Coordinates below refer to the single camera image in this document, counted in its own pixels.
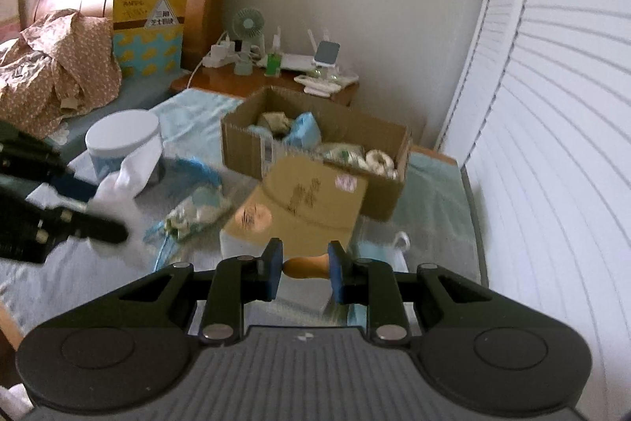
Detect green small bottle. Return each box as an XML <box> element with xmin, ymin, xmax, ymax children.
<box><xmin>264</xmin><ymin>51</ymin><xmax>282</xmax><ymax>78</ymax></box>

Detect white cloth sock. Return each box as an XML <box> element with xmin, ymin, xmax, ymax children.
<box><xmin>87</xmin><ymin>136</ymin><xmax>162</xmax><ymax>226</ymax></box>

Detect brown dotted blanket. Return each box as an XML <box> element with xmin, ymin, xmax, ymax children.
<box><xmin>1</xmin><ymin>9</ymin><xmax>123</xmax><ymax>139</ymax></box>

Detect light blue face mask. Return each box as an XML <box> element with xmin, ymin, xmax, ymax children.
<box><xmin>282</xmin><ymin>112</ymin><xmax>322</xmax><ymax>151</ymax></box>

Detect gold tissue box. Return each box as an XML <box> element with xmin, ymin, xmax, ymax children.
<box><xmin>218</xmin><ymin>153</ymin><xmax>370</xmax><ymax>313</ymax></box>

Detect white remote control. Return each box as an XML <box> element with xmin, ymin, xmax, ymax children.
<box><xmin>293</xmin><ymin>75</ymin><xmax>358</xmax><ymax>98</ymax></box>

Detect cream fluffy scrunchie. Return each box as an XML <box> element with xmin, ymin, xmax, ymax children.
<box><xmin>365</xmin><ymin>148</ymin><xmax>396</xmax><ymax>175</ymax></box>

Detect yellow blue printed bag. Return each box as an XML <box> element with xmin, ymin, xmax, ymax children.
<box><xmin>112</xmin><ymin>0</ymin><xmax>187</xmax><ymax>79</ymax></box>

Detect white wifi router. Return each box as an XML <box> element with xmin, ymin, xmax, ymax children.
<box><xmin>281</xmin><ymin>29</ymin><xmax>332</xmax><ymax>73</ymax></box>

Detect grey plaid table towel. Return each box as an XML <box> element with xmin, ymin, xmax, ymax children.
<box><xmin>1</xmin><ymin>93</ymin><xmax>482</xmax><ymax>335</ymax></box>

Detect white louvered closet door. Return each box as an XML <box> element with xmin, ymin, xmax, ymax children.
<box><xmin>436</xmin><ymin>0</ymin><xmax>630</xmax><ymax>420</ymax></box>

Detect white power strip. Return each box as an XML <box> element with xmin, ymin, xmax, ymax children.
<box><xmin>202</xmin><ymin>39</ymin><xmax>236</xmax><ymax>68</ymax></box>

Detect brown cardboard box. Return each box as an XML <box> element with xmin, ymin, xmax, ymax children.
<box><xmin>221</xmin><ymin>86</ymin><xmax>412</xmax><ymax>221</ymax></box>

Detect jar with white lid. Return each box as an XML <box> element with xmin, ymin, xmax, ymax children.
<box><xmin>84</xmin><ymin>109</ymin><xmax>164</xmax><ymax>185</ymax></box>

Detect small green desk fan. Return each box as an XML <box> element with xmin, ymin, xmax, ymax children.
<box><xmin>231</xmin><ymin>7</ymin><xmax>265</xmax><ymax>56</ymax></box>

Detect white smart display stand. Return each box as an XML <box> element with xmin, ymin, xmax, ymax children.
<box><xmin>312</xmin><ymin>41</ymin><xmax>340</xmax><ymax>77</ymax></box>

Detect orange soft toy piece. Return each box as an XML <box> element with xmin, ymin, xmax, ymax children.
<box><xmin>282</xmin><ymin>254</ymin><xmax>329</xmax><ymax>280</ymax></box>

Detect wooden nightstand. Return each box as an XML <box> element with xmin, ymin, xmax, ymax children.
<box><xmin>170</xmin><ymin>65</ymin><xmax>359</xmax><ymax>107</ymax></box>

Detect beige printed cloth bag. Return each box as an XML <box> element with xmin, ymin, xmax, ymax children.
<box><xmin>257</xmin><ymin>111</ymin><xmax>294</xmax><ymax>137</ymax></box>

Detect blue mask stack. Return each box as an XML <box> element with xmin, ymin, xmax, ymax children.
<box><xmin>347</xmin><ymin>232</ymin><xmax>411</xmax><ymax>328</ymax></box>

